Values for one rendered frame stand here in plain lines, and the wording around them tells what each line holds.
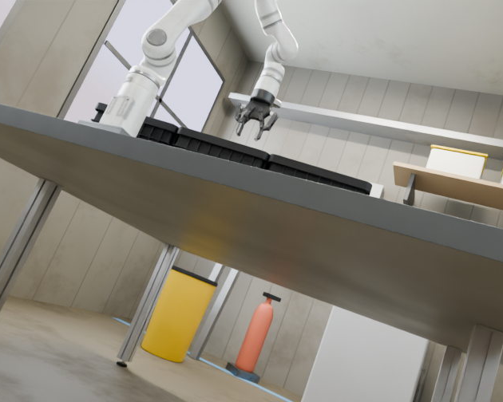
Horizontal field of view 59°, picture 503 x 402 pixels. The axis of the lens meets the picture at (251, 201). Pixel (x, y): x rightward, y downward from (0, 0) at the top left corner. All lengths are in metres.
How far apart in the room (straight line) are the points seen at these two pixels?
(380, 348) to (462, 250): 2.51
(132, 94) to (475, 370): 1.05
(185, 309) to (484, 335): 2.22
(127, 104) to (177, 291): 2.01
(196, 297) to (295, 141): 2.06
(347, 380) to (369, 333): 0.32
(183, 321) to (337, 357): 1.03
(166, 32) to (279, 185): 0.77
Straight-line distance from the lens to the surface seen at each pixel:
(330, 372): 3.10
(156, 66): 1.33
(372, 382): 3.07
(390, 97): 4.56
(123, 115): 1.20
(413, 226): 0.59
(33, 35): 3.09
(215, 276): 3.72
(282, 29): 1.51
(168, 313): 3.08
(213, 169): 0.68
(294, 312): 3.98
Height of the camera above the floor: 0.51
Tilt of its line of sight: 13 degrees up
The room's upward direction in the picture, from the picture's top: 22 degrees clockwise
